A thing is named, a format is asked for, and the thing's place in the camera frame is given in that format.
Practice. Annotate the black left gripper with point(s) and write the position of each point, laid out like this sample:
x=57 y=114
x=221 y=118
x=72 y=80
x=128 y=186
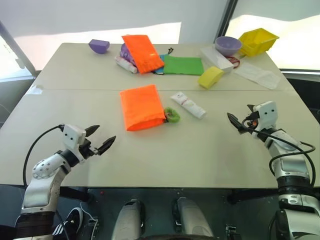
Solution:
x=86 y=150

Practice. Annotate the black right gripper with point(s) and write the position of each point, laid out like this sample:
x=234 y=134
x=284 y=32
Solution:
x=252 y=119

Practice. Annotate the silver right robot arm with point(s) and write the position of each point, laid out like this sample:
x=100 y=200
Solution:
x=292 y=170

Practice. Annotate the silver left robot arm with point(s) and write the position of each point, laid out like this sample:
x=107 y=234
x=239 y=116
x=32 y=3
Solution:
x=41 y=172

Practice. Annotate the clear plastic packet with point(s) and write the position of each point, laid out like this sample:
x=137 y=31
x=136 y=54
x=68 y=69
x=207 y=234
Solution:
x=257 y=75

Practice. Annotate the yellow foam block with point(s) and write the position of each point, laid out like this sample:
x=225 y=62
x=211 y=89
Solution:
x=210 y=77

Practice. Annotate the white cream tube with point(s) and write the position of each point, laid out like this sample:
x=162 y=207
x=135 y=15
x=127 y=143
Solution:
x=188 y=103

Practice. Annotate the white flat box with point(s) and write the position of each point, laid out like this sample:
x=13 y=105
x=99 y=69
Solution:
x=216 y=58

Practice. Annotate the green hair scrunchie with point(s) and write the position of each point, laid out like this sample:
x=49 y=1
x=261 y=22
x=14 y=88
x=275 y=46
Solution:
x=173 y=115

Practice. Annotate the purple round bowl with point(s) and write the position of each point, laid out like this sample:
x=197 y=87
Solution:
x=228 y=46

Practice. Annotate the yellow plastic bin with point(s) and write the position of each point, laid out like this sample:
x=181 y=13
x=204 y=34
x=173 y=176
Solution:
x=257 y=41

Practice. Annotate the black white striped shoe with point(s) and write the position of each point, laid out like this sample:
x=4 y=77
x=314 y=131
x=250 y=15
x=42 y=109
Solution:
x=71 y=220

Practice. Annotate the silver robot left leg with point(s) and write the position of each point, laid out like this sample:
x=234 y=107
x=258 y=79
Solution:
x=128 y=220

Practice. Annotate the silver robot leg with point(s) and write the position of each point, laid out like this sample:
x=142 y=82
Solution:
x=128 y=220
x=191 y=220

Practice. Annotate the purple angular plastic container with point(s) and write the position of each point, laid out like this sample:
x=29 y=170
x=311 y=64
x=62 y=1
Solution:
x=98 y=46

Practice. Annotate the silver robot right leg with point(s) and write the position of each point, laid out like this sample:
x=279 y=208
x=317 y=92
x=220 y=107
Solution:
x=191 y=220

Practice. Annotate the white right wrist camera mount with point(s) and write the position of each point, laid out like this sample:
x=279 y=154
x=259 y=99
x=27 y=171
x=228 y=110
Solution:
x=267 y=115

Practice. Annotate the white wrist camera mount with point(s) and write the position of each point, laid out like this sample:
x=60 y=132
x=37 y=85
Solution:
x=267 y=115
x=72 y=135

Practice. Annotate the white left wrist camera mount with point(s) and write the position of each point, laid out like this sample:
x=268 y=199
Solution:
x=72 y=135

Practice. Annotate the black frame pole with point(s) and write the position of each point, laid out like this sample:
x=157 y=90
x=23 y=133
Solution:
x=20 y=52
x=228 y=17

